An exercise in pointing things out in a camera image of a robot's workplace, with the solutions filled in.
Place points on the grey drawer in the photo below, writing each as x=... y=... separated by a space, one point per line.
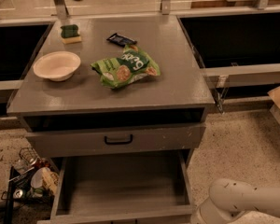
x=135 y=188
x=116 y=140

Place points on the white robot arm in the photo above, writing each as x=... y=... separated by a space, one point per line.
x=228 y=200

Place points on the grey top drawer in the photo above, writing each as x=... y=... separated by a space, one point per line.
x=116 y=140

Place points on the green chip bag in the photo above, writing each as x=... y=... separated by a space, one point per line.
x=134 y=64

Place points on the dark blue snack wrapper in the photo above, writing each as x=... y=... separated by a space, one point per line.
x=121 y=40

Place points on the white paper bowl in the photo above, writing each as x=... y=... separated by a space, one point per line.
x=57 y=66

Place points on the green yellow sponge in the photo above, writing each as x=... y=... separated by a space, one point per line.
x=70 y=34

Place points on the black wire dish rack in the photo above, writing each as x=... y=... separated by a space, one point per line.
x=32 y=180

